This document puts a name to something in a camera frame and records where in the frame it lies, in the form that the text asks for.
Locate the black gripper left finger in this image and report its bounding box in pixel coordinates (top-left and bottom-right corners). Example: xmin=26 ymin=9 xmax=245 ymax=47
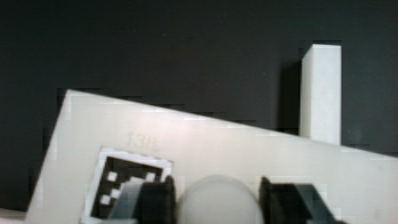
xmin=111 ymin=175 xmax=177 ymax=224

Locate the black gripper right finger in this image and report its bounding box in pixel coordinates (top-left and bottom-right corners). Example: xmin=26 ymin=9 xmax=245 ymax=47
xmin=259 ymin=178 xmax=346 ymax=224

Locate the white cabinet body box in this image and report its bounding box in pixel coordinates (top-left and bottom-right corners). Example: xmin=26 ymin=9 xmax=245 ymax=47
xmin=26 ymin=91 xmax=398 ymax=224

